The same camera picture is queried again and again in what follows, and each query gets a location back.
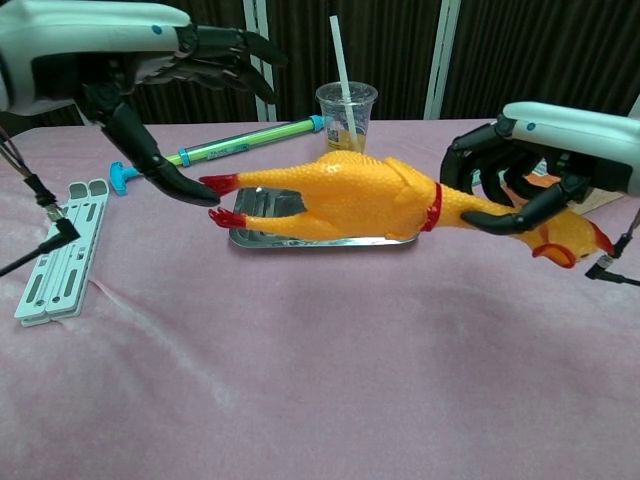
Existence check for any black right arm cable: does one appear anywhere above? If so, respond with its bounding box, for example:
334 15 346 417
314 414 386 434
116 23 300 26
584 204 640 287

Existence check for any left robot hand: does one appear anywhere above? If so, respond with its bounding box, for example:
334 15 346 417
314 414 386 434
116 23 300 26
0 0 290 209

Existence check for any orange cardboard box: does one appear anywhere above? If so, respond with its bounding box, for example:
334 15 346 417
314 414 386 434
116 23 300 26
522 159 629 207

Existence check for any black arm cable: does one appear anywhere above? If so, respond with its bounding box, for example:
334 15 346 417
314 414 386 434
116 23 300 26
584 204 640 287
0 127 82 277

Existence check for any yellow rubber chicken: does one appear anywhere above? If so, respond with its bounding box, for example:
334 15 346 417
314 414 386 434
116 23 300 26
198 151 615 270

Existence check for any pink velvet table cloth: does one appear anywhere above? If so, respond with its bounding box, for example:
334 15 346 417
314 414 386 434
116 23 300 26
0 117 640 480

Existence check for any clear plastic drink cup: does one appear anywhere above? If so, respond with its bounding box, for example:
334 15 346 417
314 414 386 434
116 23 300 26
314 81 380 155

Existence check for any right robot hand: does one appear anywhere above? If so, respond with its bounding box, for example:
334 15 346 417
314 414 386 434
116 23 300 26
439 101 640 236

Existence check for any silver metal tray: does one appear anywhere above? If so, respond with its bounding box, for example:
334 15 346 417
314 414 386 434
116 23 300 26
228 187 420 250

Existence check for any green blue water pump toy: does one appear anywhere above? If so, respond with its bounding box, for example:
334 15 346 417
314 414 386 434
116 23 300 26
109 114 326 198

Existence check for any black pleated curtain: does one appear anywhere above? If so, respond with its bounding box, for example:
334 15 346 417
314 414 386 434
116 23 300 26
0 0 640 129

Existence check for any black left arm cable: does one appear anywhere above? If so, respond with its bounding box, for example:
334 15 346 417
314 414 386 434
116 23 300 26
0 127 82 277

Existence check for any white drinking straw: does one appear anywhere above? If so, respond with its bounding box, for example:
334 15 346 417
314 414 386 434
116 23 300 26
328 14 359 146

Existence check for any white metal frame post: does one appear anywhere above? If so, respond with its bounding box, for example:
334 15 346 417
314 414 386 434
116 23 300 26
423 0 462 121
243 0 278 122

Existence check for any white folding laptop stand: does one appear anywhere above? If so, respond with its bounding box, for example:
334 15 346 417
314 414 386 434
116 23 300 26
13 179 111 328

